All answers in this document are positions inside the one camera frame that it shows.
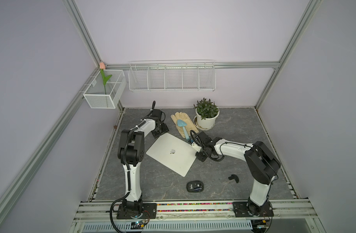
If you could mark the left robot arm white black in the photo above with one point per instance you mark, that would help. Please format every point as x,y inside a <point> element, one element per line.
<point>131,153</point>

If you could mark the white plant pot saucer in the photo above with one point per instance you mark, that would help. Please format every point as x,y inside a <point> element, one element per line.
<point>200,128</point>

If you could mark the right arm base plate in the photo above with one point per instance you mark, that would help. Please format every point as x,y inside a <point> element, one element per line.
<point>246,209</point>

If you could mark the artificial pink tulip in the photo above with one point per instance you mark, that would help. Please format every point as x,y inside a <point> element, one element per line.
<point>105,77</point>

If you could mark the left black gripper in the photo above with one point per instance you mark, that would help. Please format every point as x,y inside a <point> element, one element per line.
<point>165,130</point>

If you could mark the white mesh wall basket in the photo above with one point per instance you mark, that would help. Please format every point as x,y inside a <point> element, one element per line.
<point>95,96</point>

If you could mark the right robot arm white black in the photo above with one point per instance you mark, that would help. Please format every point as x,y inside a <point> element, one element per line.
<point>261,162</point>

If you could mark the black wireless mouse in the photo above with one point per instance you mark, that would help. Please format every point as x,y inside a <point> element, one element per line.
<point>195,186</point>

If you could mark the silver laptop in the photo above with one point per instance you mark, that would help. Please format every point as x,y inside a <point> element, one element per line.
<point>173,153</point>

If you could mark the white pot with green plant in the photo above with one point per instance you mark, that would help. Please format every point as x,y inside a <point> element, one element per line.
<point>206,112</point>

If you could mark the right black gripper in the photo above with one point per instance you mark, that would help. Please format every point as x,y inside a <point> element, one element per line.
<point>200,158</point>

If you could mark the white wire wall shelf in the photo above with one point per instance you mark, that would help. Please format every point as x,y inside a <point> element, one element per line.
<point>172,75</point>

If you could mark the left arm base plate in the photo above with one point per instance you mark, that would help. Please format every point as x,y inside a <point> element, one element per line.
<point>137,211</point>

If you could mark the black mouse battery cover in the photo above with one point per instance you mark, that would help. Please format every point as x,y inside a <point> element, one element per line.
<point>234,177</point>

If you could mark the light blue garden trowel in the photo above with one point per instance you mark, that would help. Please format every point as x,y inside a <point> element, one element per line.
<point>182,124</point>

